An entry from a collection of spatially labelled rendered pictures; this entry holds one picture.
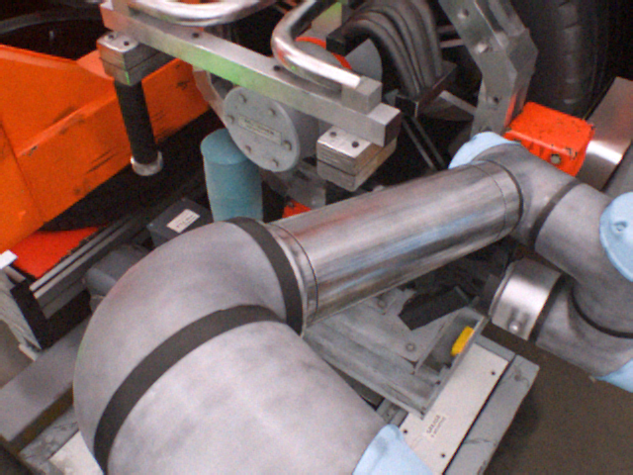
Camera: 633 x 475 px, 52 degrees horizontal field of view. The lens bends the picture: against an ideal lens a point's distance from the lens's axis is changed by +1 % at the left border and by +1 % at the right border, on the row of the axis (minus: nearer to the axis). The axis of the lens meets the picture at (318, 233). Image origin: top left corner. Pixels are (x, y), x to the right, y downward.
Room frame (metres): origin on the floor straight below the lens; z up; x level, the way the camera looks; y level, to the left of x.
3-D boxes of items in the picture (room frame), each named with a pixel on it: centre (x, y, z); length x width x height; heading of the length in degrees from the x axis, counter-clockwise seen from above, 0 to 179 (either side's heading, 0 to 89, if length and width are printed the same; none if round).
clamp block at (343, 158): (0.56, -0.04, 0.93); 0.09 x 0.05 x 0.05; 144
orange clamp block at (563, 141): (0.65, -0.28, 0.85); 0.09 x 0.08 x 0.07; 54
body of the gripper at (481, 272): (0.46, -0.14, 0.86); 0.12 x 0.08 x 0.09; 55
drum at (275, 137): (0.77, 0.02, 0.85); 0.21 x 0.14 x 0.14; 144
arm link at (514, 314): (0.41, -0.20, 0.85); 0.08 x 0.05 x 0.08; 145
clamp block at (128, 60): (0.76, 0.23, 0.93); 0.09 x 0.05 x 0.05; 144
